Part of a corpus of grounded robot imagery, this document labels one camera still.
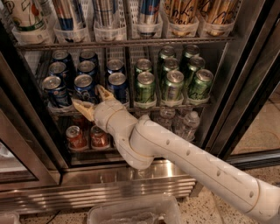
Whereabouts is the clear water bottle middle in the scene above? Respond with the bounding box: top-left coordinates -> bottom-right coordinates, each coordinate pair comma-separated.
154,108 -> 175,130

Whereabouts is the gold tall can right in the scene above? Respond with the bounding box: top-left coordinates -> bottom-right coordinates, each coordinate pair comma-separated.
199,0 -> 239,25

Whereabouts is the steel fridge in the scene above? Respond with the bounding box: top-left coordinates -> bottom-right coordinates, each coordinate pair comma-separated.
0,0 -> 280,215

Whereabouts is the white printed tall can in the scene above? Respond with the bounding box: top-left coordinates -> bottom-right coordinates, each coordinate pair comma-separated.
1,0 -> 46,32

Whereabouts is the red soda can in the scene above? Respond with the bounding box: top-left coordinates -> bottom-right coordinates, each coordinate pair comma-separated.
90,125 -> 109,149
66,125 -> 88,150

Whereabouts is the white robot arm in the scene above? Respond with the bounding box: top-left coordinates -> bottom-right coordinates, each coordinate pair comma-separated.
73,86 -> 280,224

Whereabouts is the blue silver tall can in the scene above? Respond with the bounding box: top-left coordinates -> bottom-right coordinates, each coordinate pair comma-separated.
52,0 -> 86,31

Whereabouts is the green can front right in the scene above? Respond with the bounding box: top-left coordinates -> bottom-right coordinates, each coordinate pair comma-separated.
187,69 -> 214,100

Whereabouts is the green can front left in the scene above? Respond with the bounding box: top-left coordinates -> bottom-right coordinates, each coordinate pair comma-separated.
136,72 -> 155,103

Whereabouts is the silver striped tall can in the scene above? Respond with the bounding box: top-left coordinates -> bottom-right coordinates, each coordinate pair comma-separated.
93,0 -> 118,29

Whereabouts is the fridge sliding door right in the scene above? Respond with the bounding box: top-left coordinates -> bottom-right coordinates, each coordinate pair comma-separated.
196,0 -> 280,170

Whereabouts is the gold tall can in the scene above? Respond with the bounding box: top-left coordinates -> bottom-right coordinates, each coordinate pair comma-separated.
199,0 -> 239,25
164,0 -> 198,25

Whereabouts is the red soda can left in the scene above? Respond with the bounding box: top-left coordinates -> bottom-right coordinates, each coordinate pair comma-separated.
66,125 -> 88,150

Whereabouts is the green can front middle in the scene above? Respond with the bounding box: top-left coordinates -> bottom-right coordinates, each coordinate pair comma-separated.
162,70 -> 184,102

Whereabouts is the green can back middle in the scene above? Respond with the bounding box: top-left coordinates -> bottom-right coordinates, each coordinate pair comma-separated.
157,45 -> 176,67

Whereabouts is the fridge glass door left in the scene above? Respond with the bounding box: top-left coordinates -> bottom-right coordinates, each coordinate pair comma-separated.
0,55 -> 60,192

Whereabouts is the green can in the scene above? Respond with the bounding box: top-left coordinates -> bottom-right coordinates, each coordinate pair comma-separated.
181,45 -> 200,64
135,59 -> 152,74
157,45 -> 176,67
187,69 -> 214,100
162,70 -> 184,102
185,56 -> 206,86
136,72 -> 155,103
162,58 -> 179,72

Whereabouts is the blue red energy can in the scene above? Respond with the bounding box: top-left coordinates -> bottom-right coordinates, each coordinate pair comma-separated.
137,0 -> 160,25

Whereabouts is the green can back right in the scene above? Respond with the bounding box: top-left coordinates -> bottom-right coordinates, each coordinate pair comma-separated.
181,45 -> 200,64

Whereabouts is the clear plastic bin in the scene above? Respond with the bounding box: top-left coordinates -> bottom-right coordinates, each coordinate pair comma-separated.
87,194 -> 183,224

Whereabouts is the clear water bottle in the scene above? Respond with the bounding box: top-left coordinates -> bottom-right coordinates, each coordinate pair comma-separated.
174,111 -> 200,142
154,108 -> 175,130

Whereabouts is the red soda can right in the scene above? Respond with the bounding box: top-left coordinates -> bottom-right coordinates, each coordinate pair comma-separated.
90,125 -> 109,149

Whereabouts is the clear water bottle right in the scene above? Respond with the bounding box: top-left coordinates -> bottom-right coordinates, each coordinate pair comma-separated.
174,111 -> 200,142

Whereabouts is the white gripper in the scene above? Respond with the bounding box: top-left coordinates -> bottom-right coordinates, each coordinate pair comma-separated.
72,85 -> 126,131

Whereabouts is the gold tall can left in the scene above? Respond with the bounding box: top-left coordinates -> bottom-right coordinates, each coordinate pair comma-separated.
164,0 -> 198,25

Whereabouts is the blue pepsi can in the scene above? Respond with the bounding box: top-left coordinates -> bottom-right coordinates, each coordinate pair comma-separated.
77,60 -> 98,77
42,76 -> 72,108
106,59 -> 125,74
48,61 -> 74,89
52,50 -> 74,69
79,49 -> 99,64
108,73 -> 129,104
74,74 -> 99,104

